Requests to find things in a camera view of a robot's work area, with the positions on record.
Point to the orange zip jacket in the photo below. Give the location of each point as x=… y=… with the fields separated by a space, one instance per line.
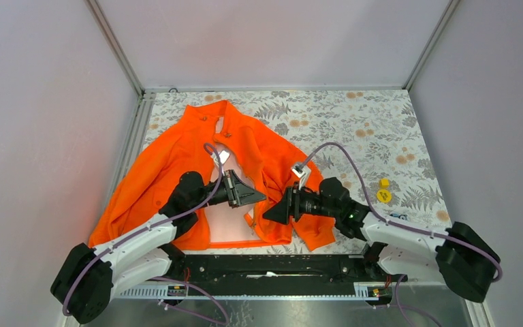
x=265 y=158

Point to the yellow round tag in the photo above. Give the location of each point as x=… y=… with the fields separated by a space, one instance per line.
x=384 y=195

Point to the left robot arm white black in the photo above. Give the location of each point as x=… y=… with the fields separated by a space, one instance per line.
x=91 y=277

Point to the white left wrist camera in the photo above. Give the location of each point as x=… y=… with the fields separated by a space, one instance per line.
x=221 y=157

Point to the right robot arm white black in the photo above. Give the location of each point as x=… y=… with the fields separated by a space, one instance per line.
x=457 y=256

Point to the floral patterned table mat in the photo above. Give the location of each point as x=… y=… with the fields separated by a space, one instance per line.
x=358 y=137

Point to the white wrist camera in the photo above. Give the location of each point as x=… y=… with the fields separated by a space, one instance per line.
x=303 y=173
x=221 y=157

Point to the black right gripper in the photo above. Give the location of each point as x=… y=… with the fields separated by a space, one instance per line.
x=280 y=212

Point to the small yellow cube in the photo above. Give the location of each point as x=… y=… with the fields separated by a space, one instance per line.
x=384 y=183

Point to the small blue black object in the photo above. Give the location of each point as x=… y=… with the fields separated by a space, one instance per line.
x=400 y=216

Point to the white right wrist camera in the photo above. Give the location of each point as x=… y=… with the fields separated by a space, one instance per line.
x=303 y=173

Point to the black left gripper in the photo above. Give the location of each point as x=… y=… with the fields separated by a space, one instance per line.
x=247 y=195

